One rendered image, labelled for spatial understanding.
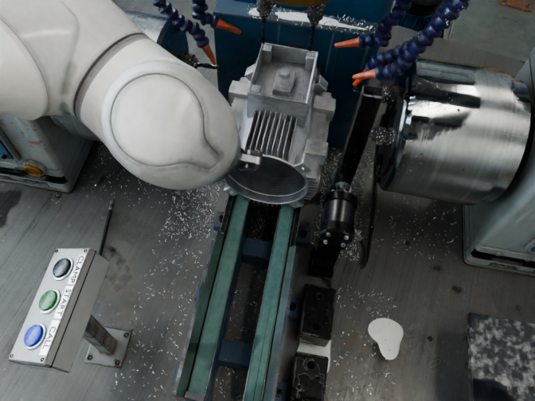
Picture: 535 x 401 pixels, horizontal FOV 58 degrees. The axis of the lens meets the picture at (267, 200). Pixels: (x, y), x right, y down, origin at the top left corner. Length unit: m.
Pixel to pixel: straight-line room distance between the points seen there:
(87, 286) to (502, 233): 0.74
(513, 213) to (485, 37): 2.03
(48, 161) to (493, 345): 0.90
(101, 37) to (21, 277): 0.73
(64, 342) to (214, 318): 0.25
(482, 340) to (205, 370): 0.47
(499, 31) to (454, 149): 2.17
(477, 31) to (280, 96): 2.16
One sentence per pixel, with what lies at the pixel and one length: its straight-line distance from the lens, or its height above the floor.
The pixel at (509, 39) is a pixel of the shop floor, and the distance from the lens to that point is 2.96.
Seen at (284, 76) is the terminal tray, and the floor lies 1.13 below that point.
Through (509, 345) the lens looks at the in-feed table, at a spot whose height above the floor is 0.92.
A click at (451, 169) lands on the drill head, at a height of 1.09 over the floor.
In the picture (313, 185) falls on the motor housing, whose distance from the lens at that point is 0.85.
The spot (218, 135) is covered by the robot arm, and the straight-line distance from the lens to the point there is 0.40.
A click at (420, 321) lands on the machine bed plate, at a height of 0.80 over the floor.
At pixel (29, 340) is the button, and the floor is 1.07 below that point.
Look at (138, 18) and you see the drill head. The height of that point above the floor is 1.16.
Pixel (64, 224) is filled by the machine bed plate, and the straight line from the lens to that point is 1.13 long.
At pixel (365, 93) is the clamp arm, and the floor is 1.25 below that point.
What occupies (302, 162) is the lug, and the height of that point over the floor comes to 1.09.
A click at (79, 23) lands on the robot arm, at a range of 0.46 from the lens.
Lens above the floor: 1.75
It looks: 60 degrees down
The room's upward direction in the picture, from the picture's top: 5 degrees clockwise
